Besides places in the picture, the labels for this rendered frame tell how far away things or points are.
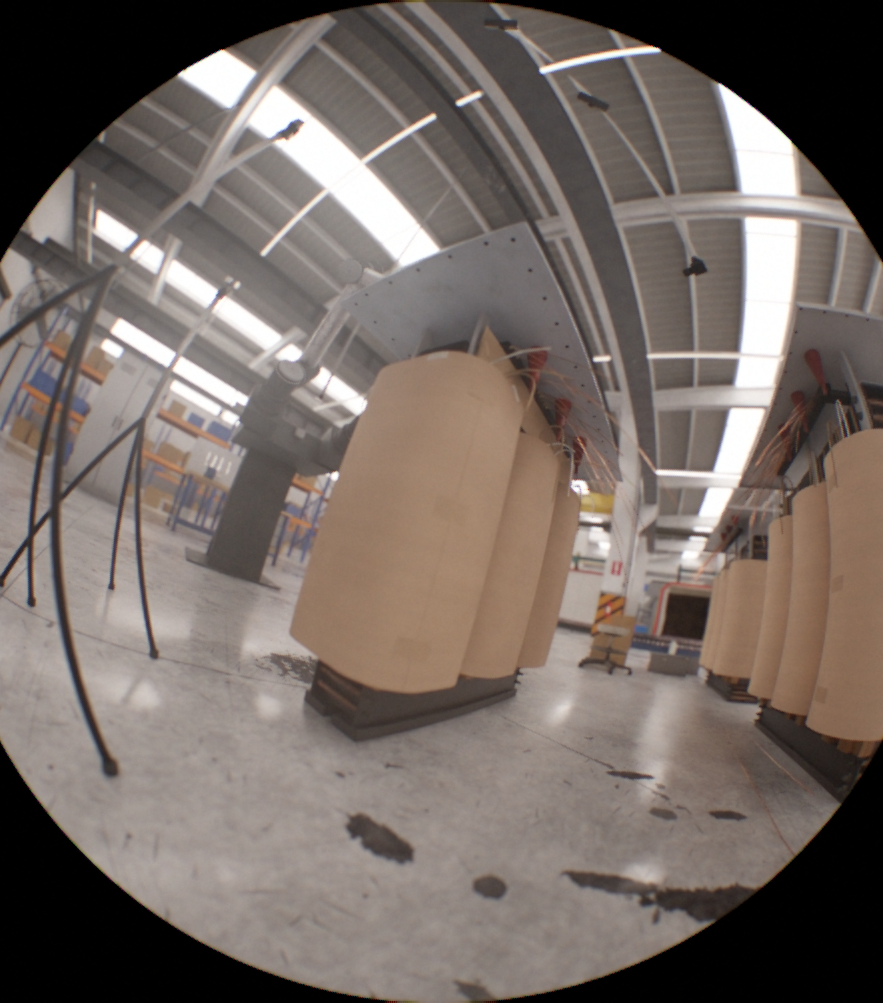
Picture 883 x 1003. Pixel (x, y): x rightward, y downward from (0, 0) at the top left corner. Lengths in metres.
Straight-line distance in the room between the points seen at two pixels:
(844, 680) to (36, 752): 1.75
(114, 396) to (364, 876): 5.39
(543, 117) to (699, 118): 6.47
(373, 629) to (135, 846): 0.63
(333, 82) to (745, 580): 12.23
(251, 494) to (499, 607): 2.43
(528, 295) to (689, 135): 9.40
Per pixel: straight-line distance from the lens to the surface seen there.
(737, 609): 3.10
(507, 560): 1.13
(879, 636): 1.29
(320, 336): 2.38
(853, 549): 1.34
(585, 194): 4.57
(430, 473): 0.78
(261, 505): 3.09
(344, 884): 0.58
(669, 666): 4.47
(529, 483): 1.21
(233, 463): 5.90
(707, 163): 10.56
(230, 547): 3.07
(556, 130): 4.35
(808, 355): 1.63
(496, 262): 1.08
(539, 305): 1.16
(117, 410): 5.40
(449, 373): 0.92
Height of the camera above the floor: 0.47
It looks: 14 degrees up
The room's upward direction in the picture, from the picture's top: 16 degrees clockwise
